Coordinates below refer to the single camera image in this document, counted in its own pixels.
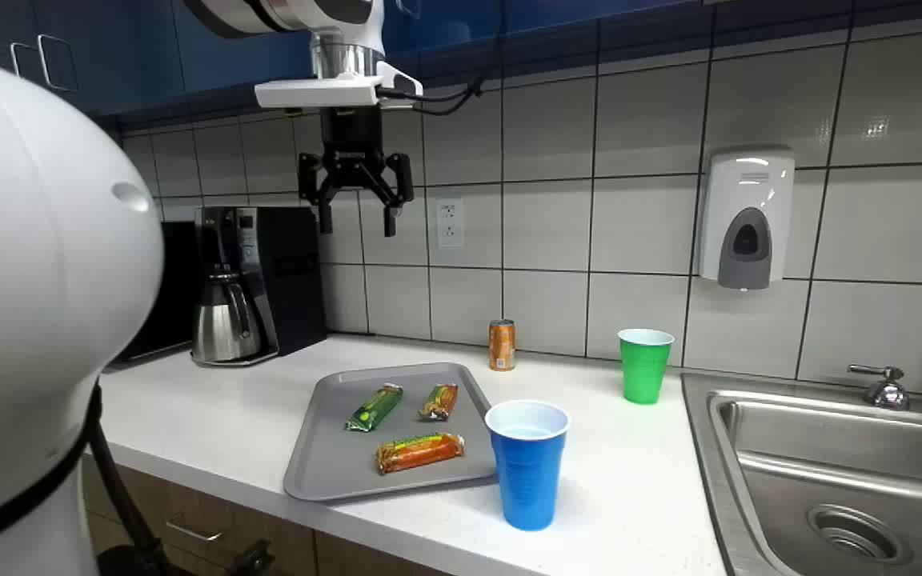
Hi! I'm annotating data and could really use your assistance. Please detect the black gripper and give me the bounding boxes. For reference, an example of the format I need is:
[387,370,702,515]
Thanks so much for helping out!
[293,106,417,241]

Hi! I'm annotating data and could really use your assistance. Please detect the green granola bar packet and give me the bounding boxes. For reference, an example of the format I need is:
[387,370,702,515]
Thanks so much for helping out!
[345,382,405,434]

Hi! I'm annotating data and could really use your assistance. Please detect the short orange granola packet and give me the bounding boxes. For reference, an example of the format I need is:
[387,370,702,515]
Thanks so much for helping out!
[417,382,462,425]

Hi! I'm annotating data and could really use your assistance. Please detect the long orange granola bar packet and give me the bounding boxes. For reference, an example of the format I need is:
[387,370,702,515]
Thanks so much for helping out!
[371,427,467,475]

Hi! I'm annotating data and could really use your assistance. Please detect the grey metal tray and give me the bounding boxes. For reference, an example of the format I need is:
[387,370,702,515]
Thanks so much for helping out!
[281,362,501,504]

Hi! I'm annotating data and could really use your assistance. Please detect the black coffee maker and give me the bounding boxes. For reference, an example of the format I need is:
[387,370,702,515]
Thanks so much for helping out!
[198,202,329,366]

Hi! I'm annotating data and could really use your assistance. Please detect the steel coffee carafe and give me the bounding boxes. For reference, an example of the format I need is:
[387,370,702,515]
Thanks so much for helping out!
[188,266,277,368]

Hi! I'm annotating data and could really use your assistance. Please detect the black countertop appliance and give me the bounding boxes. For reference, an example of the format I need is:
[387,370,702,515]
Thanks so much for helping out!
[117,217,208,366]

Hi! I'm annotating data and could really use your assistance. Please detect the orange drink can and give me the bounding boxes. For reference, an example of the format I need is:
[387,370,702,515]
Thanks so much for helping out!
[486,317,519,374]

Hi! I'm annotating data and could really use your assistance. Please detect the blue plastic cup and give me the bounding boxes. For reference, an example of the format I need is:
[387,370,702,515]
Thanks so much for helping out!
[481,398,573,535]

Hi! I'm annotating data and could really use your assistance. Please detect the green plastic cup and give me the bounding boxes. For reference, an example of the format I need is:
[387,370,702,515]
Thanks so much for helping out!
[615,326,677,407]

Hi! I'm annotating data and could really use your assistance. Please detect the wooden base cabinet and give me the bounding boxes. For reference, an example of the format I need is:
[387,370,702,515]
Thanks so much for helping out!
[80,457,454,576]

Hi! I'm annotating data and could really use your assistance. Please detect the stainless steel sink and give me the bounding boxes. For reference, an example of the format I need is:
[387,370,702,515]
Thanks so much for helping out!
[677,370,922,576]

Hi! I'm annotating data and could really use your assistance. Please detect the white wall outlet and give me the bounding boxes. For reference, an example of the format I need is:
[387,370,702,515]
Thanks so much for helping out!
[432,191,467,254]

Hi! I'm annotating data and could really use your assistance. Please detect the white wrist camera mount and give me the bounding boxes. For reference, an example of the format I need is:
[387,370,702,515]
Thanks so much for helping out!
[251,61,425,113]

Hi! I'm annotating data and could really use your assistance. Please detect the blue wall cabinets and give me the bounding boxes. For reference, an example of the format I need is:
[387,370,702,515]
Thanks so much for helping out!
[0,0,922,134]

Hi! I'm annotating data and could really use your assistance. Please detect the silver cabinet door handle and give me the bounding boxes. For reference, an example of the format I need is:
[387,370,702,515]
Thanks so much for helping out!
[5,38,33,80]
[36,33,75,93]

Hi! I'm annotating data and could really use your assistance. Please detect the white wall soap dispenser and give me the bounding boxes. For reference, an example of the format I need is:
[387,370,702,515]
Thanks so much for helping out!
[696,146,798,295]

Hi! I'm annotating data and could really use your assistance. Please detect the chrome faucet handle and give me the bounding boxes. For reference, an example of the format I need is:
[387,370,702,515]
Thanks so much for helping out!
[844,362,911,414]

